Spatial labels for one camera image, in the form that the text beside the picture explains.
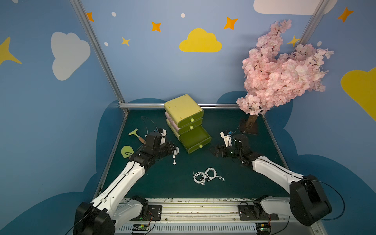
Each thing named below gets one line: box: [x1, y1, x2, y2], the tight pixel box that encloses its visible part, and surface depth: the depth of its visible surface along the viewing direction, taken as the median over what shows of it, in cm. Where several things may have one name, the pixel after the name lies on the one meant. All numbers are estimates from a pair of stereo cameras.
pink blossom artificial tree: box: [236, 19, 334, 135], surface depth 69 cm
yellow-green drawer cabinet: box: [164, 94, 212, 154], surface depth 96 cm
